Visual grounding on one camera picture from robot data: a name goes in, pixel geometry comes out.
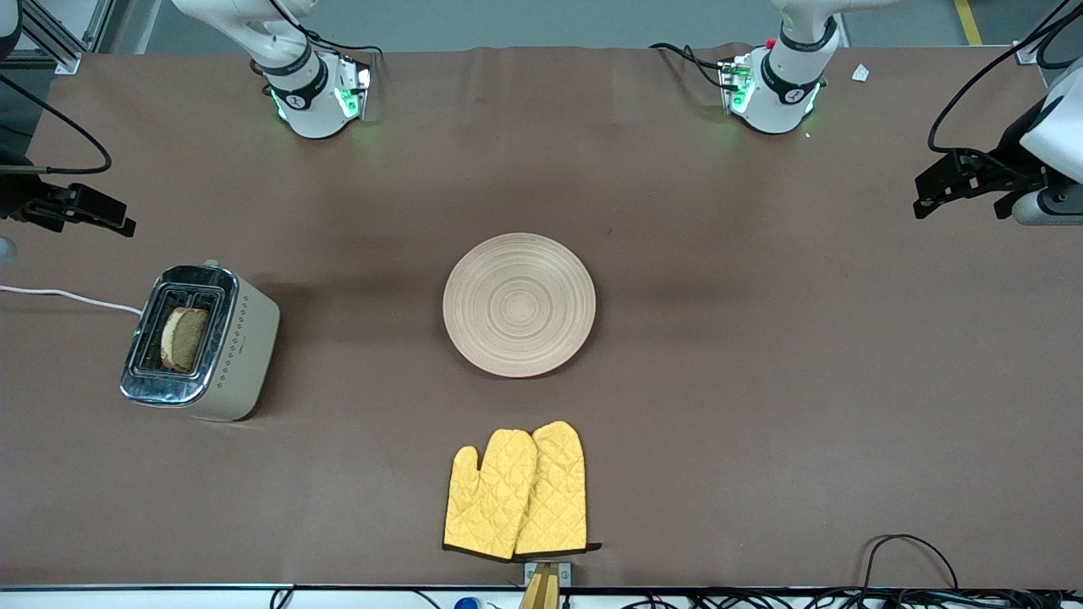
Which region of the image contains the brown bread slice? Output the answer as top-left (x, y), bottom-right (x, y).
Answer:
top-left (160, 307), bottom-right (210, 374)

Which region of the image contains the round wooden plate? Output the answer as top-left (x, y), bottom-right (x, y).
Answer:
top-left (443, 233), bottom-right (596, 378)

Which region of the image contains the cream and chrome toaster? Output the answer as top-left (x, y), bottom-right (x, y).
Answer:
top-left (119, 259), bottom-right (281, 422)

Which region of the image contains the yellow quilted oven mitt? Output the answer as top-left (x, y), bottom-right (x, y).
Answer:
top-left (514, 420), bottom-right (603, 557)
top-left (443, 429), bottom-right (539, 561)

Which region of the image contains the white toaster power cord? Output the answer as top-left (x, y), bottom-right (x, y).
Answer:
top-left (0, 286), bottom-right (143, 316)

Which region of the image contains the aluminium frame profile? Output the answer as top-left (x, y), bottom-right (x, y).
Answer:
top-left (17, 0), bottom-right (115, 75)

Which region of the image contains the black left base cable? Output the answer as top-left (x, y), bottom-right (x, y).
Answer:
top-left (650, 42), bottom-right (733, 91)

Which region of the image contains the black looped cable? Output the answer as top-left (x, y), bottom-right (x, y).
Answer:
top-left (861, 534), bottom-right (961, 593)

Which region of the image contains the black cable bundle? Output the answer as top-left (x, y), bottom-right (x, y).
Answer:
top-left (626, 588), bottom-right (1083, 609)

